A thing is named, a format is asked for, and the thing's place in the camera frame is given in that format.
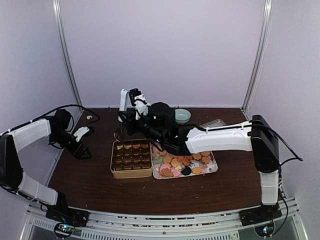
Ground floral cookie tray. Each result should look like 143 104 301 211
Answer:
151 146 218 180

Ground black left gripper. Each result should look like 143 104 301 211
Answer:
49 129 92 160

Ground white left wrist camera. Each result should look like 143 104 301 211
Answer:
73 126 95 142

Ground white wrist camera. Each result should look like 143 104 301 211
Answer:
73 126 95 142
119 88 151 120

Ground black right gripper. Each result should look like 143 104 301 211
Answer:
118 107 166 145

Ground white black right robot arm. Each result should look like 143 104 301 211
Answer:
118 99 286 226

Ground light blue striped bowl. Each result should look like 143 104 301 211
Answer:
175 108 191 125

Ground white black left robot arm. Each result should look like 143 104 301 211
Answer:
0 104 100 222

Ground black sandwich cookie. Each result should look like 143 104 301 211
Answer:
180 166 192 176

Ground gold cookie tin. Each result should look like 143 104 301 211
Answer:
110 139 153 179

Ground pink round cookie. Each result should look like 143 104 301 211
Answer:
159 164 171 172

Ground aluminium corner post left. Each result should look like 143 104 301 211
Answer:
52 0 82 105

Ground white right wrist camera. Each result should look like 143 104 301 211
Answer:
119 88 151 120

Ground metal serving tongs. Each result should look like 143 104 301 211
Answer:
113 121 125 142

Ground aluminium corner post right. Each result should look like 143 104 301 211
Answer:
241 0 274 119

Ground aluminium front rail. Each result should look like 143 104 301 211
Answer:
69 197 310 240

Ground aluminium corner post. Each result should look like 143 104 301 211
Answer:
52 0 82 105
241 0 274 119

